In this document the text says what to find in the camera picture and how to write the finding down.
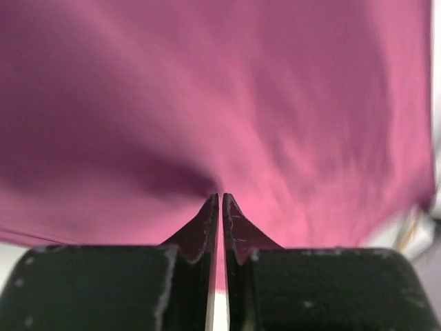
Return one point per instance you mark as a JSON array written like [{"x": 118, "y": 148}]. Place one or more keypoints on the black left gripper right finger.
[{"x": 274, "y": 288}]

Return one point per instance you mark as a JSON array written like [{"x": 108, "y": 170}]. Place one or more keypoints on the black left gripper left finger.
[{"x": 118, "y": 287}]

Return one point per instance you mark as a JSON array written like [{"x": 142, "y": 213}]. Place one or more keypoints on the magenta satin napkin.
[{"x": 119, "y": 118}]

